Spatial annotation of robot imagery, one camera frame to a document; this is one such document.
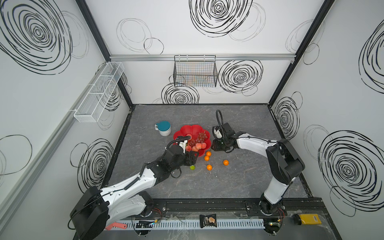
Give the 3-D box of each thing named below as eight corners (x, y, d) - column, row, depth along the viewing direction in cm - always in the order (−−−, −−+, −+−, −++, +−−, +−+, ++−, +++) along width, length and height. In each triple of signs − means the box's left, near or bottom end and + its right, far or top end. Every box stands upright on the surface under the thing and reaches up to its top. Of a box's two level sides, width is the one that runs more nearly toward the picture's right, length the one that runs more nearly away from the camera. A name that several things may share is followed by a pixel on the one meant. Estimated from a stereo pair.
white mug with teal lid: (162, 139, 102) (161, 133, 97) (156, 130, 107) (154, 124, 102) (173, 132, 106) (172, 126, 100) (167, 124, 110) (165, 118, 105)
